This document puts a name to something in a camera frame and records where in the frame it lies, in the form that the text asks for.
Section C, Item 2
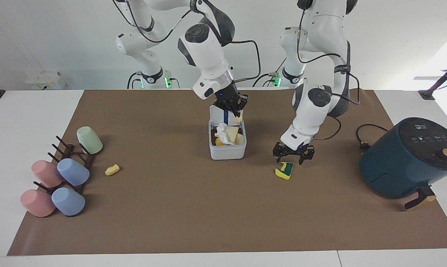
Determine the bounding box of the black cable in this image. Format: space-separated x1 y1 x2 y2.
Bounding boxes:
312 114 343 142
355 123 389 151
252 57 288 88
297 7 361 105
220 39 262 83
127 71 142 90
112 0 193 43

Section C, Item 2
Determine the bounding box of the green cup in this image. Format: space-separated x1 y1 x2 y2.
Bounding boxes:
77 126 103 155

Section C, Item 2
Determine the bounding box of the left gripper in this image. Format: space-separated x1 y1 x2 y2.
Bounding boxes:
272 142 316 166

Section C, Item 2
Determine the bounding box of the cream foam trash piece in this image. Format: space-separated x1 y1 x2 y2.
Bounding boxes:
226 126 245 145

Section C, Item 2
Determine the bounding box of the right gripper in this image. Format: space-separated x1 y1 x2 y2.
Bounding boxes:
213 82 249 121

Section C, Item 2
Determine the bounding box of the dark teal air fryer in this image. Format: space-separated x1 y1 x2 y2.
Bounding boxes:
359 117 447 211

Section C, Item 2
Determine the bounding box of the pink cup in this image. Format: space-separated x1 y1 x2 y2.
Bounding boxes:
31 160 64 188
20 189 56 218

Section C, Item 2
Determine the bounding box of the dark wooden cup rack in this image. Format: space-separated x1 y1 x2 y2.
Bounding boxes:
33 135 96 195

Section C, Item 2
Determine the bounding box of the blue cup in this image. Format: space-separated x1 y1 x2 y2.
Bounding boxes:
57 158 90 187
52 187 86 217

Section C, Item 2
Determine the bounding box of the white trash bin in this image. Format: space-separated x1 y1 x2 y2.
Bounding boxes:
208 105 247 161

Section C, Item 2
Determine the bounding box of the crumpled white tissue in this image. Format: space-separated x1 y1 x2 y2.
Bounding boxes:
215 123 234 145

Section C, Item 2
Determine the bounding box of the yellow green sponge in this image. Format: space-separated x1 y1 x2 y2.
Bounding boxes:
275 162 294 180

